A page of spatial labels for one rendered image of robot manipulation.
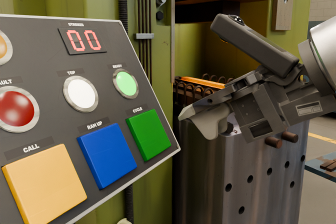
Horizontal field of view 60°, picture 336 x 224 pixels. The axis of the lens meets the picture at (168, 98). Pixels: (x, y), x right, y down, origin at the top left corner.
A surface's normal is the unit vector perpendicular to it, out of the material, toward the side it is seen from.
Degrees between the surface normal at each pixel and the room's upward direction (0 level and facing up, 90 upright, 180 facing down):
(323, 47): 66
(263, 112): 90
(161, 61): 90
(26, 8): 90
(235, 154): 90
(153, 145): 60
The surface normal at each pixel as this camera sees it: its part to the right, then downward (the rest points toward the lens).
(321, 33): -0.67, -0.52
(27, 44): 0.74, -0.39
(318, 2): -0.84, 0.12
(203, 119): -0.56, 0.21
